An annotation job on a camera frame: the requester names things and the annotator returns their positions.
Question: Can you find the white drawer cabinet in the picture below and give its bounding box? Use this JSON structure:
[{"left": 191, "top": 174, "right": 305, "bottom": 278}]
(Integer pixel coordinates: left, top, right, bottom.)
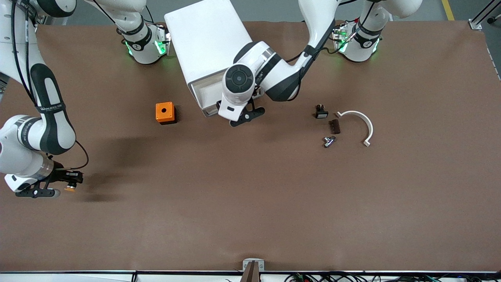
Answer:
[{"left": 164, "top": 0, "right": 255, "bottom": 117}]

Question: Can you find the orange box with hole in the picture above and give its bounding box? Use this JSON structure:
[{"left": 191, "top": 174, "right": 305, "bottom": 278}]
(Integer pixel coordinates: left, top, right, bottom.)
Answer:
[{"left": 155, "top": 102, "right": 177, "bottom": 125}]

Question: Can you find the white table edge rail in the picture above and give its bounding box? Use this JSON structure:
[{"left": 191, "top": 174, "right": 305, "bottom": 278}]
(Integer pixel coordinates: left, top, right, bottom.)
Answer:
[{"left": 0, "top": 271, "right": 501, "bottom": 282}]

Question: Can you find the grey table edge bracket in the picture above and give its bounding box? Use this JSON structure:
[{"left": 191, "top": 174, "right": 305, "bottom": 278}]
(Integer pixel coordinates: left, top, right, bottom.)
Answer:
[{"left": 243, "top": 258, "right": 265, "bottom": 282}]

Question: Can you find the bundle of cables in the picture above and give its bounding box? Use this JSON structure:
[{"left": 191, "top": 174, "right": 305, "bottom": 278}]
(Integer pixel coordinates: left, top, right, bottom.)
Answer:
[{"left": 284, "top": 271, "right": 501, "bottom": 282}]

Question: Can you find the white half ring clamp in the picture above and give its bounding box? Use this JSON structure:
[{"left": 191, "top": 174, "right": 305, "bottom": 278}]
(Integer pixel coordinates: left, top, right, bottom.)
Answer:
[{"left": 335, "top": 110, "right": 374, "bottom": 147}]

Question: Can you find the aluminium frame profile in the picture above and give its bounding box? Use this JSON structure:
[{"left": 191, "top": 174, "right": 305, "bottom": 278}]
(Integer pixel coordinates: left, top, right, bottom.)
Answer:
[{"left": 469, "top": 0, "right": 501, "bottom": 30}]

